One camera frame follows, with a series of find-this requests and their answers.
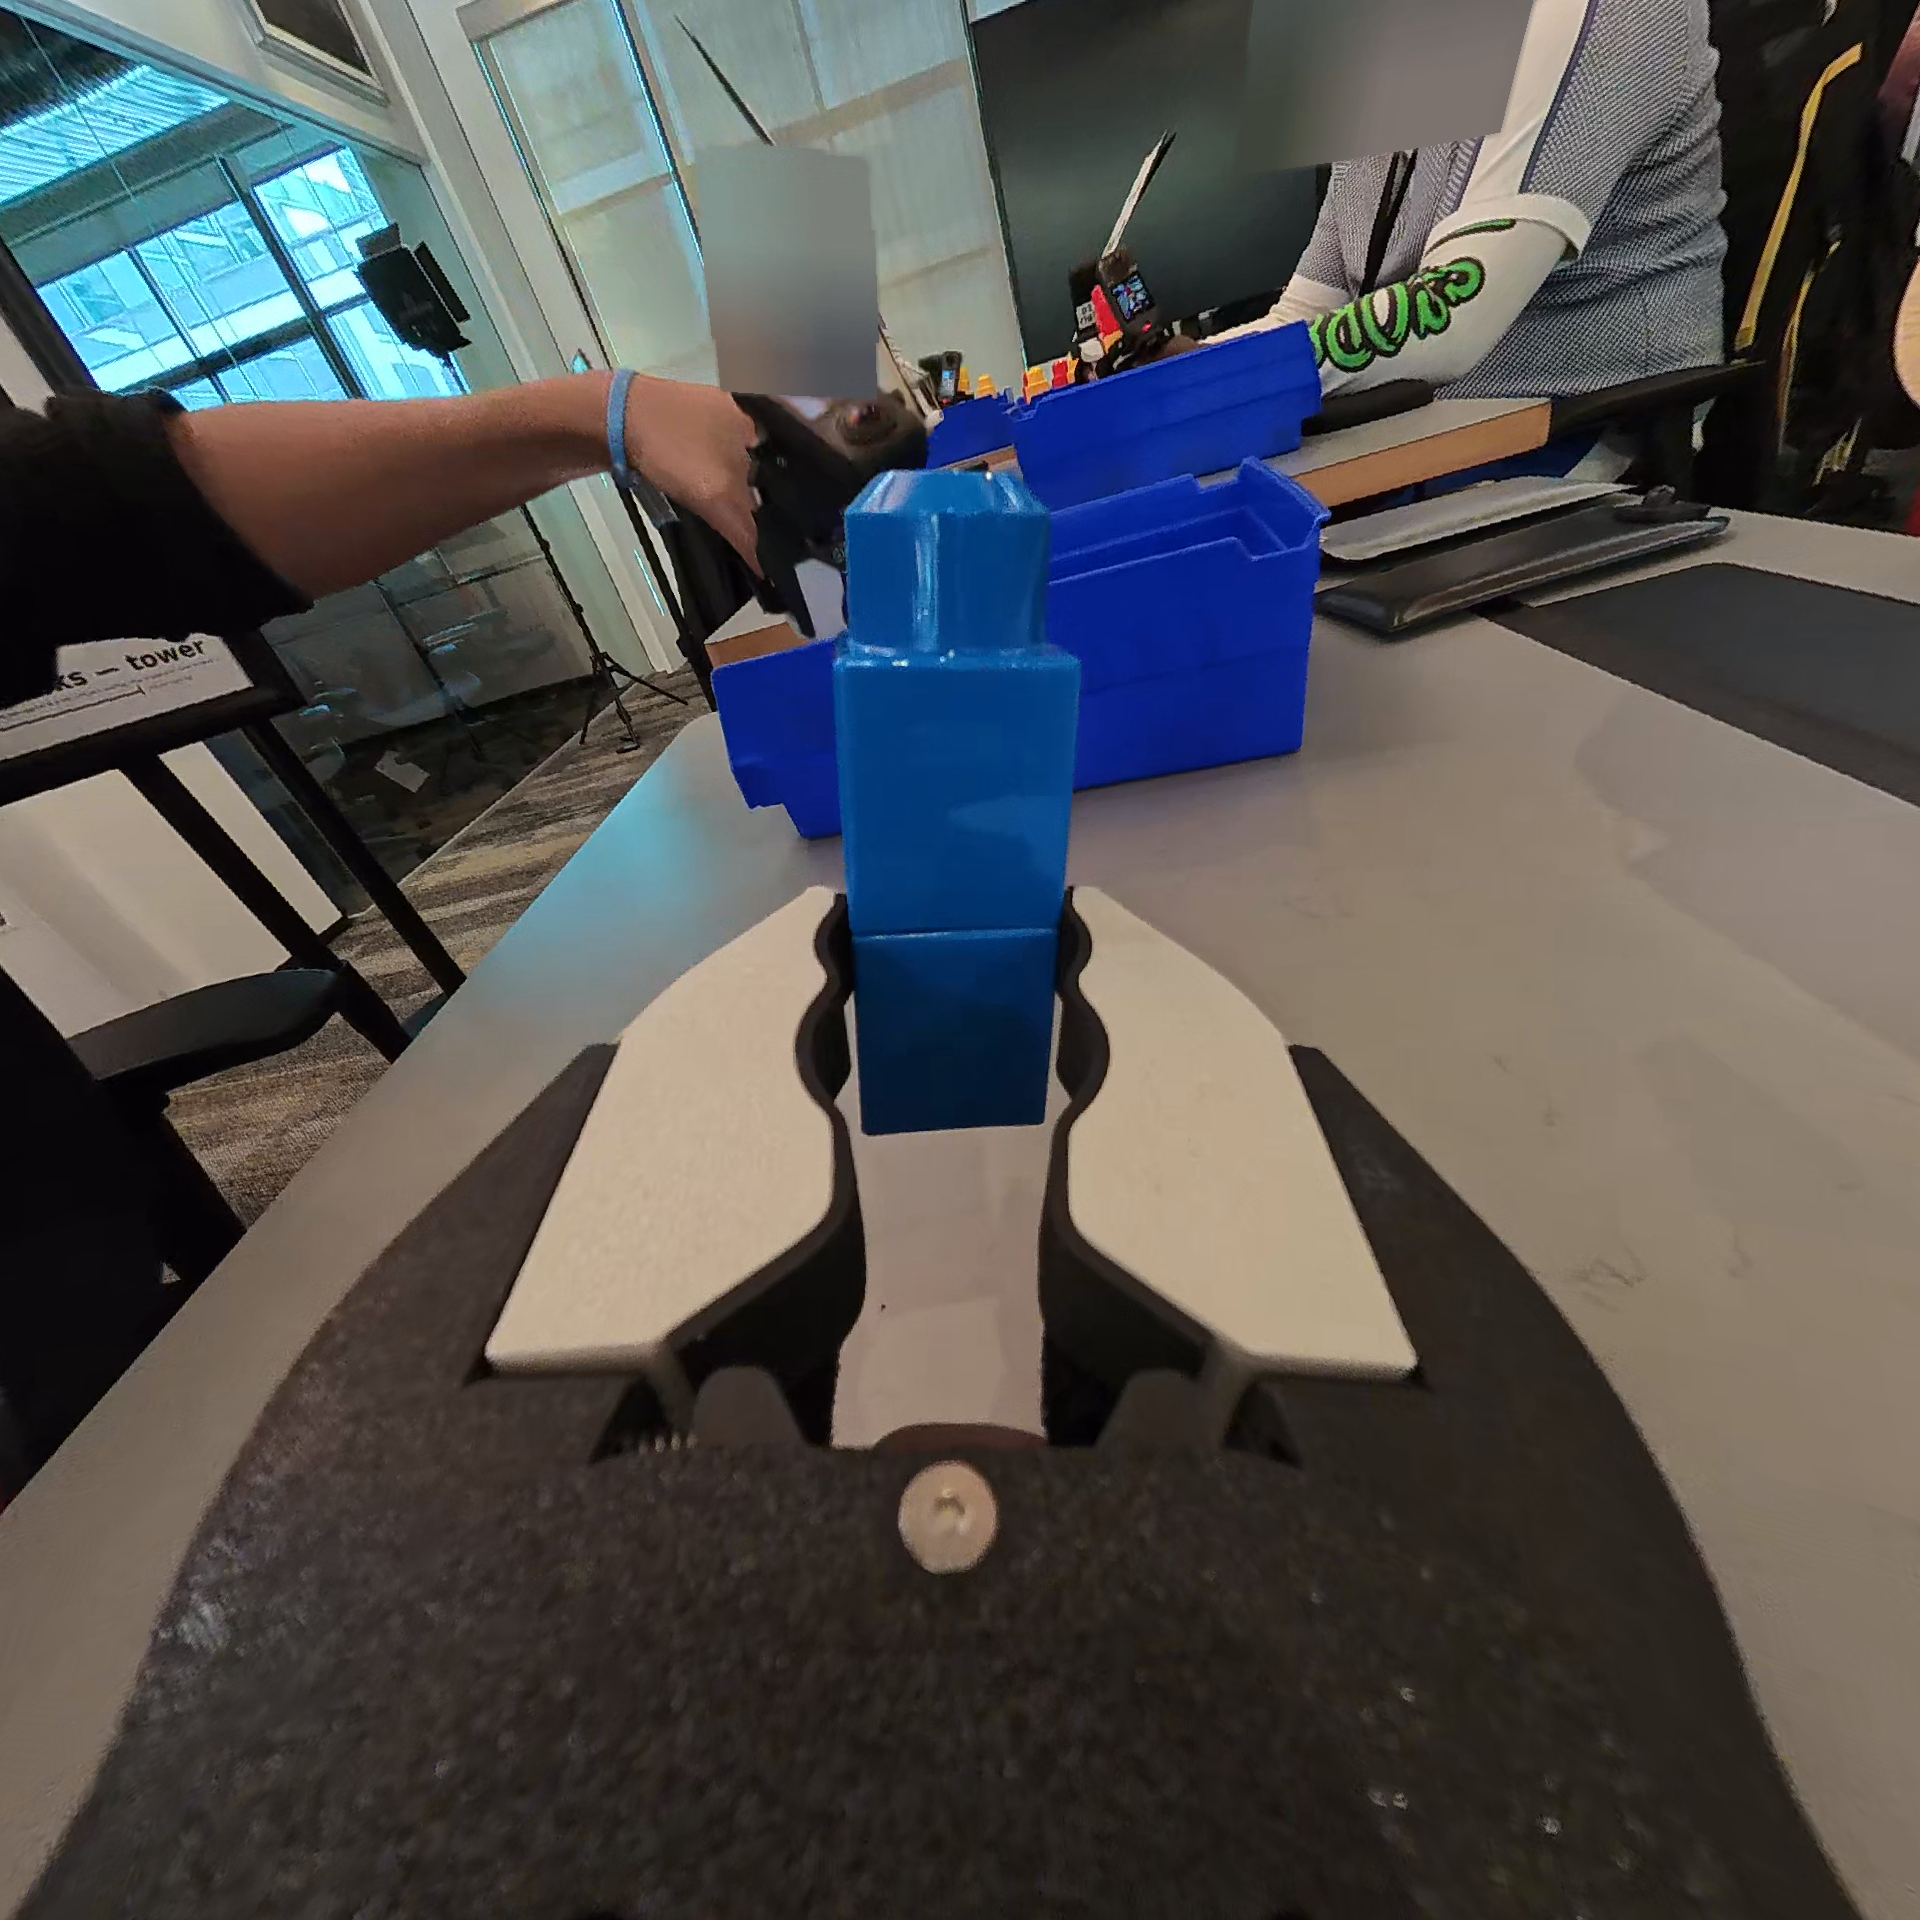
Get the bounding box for black framed marker sign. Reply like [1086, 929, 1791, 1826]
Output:
[0, 626, 471, 1070]

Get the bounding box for person's left hand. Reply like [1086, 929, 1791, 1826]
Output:
[631, 382, 771, 582]

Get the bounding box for dark grey desk mat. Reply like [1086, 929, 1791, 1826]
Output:
[1492, 562, 1920, 803]

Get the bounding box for black backpack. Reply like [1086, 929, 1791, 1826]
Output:
[1711, 0, 1920, 534]

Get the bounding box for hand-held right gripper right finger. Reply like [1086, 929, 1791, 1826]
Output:
[1035, 882, 1422, 1450]

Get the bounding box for person's torso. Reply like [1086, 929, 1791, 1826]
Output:
[0, 973, 251, 1501]

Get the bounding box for black mounted box device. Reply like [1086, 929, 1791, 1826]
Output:
[354, 224, 475, 354]

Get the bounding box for black tripod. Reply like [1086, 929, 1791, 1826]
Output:
[516, 501, 692, 752]

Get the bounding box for person's left forearm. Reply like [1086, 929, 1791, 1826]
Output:
[0, 365, 640, 683]

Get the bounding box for large black wall screen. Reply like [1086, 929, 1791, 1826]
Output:
[966, 0, 1338, 369]

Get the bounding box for black folder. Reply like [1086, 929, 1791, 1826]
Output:
[1313, 501, 1735, 639]

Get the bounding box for blue plastic bin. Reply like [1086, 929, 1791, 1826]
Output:
[710, 454, 1335, 842]
[923, 395, 1022, 470]
[1013, 321, 1326, 512]

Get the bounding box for white paper sheets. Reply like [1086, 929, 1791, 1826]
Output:
[1316, 476, 1639, 559]

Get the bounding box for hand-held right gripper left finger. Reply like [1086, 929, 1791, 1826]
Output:
[483, 882, 872, 1450]

